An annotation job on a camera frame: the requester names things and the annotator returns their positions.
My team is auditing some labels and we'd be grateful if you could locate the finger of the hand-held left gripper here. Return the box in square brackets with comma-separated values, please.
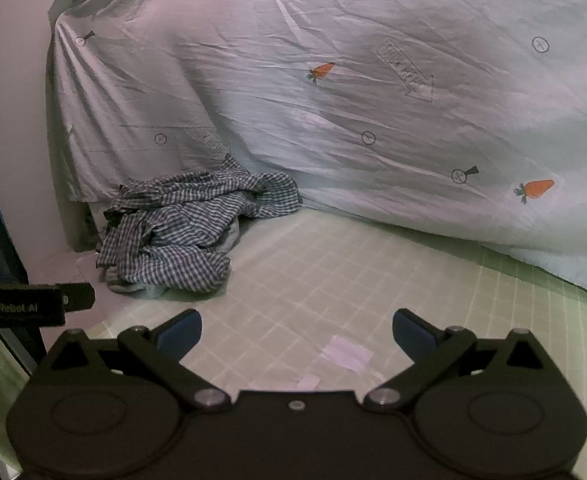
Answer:
[63, 284, 95, 312]

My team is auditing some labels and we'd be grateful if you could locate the carrot print duvet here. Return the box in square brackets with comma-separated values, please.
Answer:
[47, 0, 587, 303]

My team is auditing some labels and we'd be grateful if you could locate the dark frame post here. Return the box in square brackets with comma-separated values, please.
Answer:
[0, 145, 46, 366]

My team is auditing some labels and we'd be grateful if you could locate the green grid bed sheet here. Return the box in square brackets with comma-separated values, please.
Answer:
[0, 205, 587, 480]

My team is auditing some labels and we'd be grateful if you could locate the crumpled grey garment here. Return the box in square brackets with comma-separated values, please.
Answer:
[104, 215, 246, 302]

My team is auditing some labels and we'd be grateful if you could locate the blue checked shirt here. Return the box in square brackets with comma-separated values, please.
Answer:
[96, 154, 303, 293]

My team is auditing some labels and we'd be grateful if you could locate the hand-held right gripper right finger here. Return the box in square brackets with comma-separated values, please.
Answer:
[363, 308, 549, 413]

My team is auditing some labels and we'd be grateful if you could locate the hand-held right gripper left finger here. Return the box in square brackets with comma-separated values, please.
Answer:
[47, 309, 233, 413]

